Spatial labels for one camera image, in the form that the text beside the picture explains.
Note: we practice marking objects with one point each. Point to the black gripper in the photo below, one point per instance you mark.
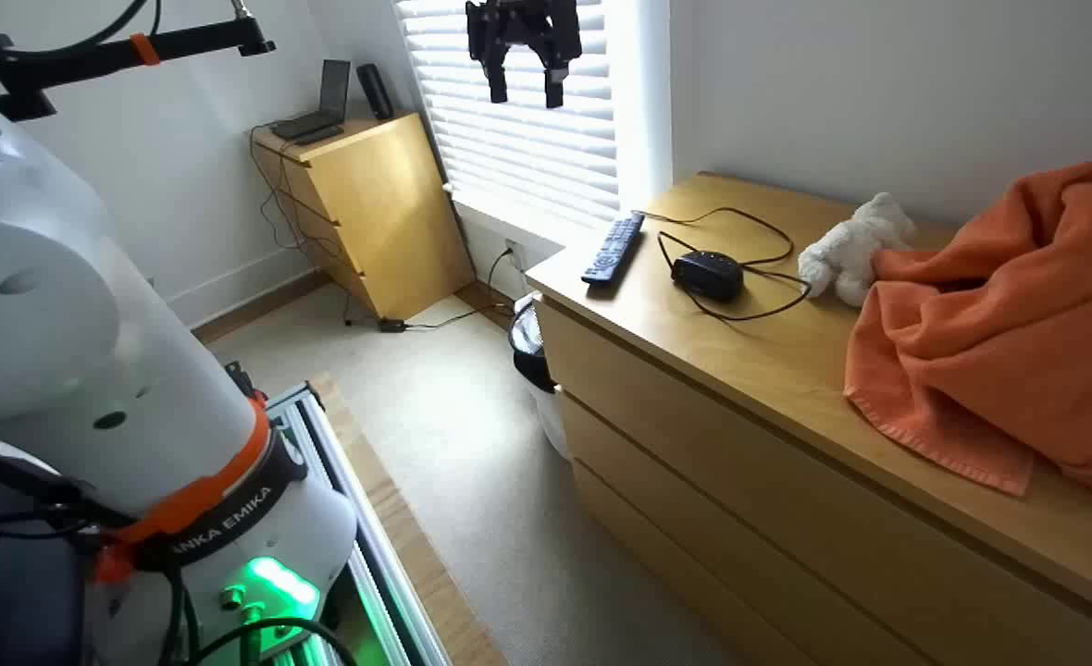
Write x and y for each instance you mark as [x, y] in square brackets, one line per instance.
[525, 22]

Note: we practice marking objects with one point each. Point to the black remote control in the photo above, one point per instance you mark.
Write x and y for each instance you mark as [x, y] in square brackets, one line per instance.
[613, 254]

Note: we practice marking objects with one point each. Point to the white window blinds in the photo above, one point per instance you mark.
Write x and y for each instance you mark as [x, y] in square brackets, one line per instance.
[514, 153]

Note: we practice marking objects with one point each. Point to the black box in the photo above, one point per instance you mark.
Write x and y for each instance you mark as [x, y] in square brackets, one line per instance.
[377, 91]

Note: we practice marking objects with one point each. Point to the small wooden dresser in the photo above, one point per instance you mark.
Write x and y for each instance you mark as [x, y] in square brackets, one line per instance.
[381, 216]

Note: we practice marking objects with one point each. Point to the grey laptop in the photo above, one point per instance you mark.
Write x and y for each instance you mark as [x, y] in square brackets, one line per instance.
[313, 122]

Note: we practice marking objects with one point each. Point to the black and white bin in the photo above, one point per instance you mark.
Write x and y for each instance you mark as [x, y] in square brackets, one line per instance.
[532, 347]

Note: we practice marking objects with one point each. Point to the black power adapter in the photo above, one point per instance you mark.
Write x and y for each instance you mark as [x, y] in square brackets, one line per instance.
[710, 275]

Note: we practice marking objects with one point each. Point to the white plush toy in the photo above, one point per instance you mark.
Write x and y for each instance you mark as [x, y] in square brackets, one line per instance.
[852, 247]

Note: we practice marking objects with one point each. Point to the large wooden dresser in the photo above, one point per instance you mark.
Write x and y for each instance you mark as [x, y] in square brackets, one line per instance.
[752, 467]

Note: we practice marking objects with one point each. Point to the orange blanket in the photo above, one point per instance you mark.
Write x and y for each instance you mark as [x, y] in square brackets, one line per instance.
[1014, 333]

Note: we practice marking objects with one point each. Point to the black camera mount rod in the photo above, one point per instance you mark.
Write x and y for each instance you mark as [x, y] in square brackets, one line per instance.
[112, 58]

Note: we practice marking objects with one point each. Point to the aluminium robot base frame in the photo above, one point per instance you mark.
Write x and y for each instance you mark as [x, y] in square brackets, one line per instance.
[362, 532]

